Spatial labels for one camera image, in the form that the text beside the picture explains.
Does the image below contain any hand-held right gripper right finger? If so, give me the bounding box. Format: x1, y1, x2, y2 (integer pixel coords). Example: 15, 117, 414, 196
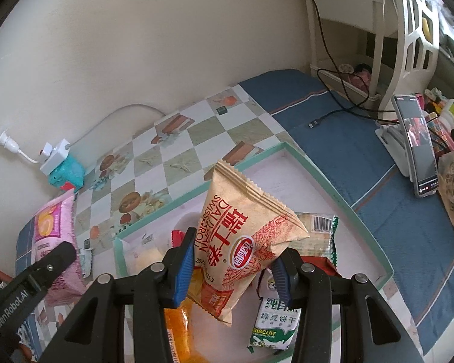
270, 249, 424, 363

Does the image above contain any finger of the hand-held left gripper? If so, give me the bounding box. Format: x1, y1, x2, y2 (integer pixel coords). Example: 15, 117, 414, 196
13, 241, 77, 293

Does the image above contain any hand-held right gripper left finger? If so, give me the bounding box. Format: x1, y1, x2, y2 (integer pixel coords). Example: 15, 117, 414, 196
38, 227, 197, 363

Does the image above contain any pink snack bag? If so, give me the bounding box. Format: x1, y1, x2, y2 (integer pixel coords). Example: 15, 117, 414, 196
32, 191, 88, 307

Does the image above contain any white snack packet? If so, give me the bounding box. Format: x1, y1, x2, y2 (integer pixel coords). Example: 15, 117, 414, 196
79, 247, 96, 277

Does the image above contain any red snack bag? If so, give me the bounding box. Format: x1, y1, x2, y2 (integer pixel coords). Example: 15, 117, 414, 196
301, 255, 342, 277

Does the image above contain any round bread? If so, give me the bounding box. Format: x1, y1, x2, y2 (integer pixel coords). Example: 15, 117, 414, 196
124, 231, 175, 273

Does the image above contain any orange beige snack bag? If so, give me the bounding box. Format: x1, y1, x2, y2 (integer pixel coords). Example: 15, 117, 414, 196
191, 161, 311, 328

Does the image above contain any round biscuit packet green edge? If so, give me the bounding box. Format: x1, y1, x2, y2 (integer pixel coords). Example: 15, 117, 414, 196
288, 214, 339, 269

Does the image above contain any yellow cake packet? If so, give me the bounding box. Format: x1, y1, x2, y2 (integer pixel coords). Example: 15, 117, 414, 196
163, 268, 212, 363

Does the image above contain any teal rimmed white tray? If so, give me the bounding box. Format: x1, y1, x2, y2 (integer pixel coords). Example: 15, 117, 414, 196
113, 142, 395, 363

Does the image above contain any teal box with red label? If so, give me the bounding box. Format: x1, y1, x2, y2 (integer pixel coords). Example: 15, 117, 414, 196
47, 157, 86, 190

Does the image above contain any white power strip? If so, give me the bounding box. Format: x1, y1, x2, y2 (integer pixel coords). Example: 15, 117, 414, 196
40, 139, 71, 175

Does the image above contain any white phone stand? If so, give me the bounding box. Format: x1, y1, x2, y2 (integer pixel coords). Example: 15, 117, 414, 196
374, 121, 415, 178

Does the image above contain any smartphone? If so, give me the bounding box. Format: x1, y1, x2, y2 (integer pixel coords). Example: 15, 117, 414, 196
391, 94, 439, 198

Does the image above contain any colourful desk clutter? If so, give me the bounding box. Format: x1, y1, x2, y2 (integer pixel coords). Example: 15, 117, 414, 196
416, 88, 454, 155

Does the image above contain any white shelf unit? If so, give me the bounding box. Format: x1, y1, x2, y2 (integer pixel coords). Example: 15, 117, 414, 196
299, 0, 388, 101

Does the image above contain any white wall plug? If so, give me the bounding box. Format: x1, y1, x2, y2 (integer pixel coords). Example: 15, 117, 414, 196
0, 129, 42, 164

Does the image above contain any white power cable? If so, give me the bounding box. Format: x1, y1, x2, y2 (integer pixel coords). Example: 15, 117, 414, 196
66, 104, 166, 148

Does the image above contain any black cable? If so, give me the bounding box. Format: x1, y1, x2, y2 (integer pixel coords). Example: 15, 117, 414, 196
288, 0, 402, 130

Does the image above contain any white lattice frame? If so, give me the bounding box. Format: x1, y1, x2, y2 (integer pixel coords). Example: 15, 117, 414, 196
378, 0, 441, 122

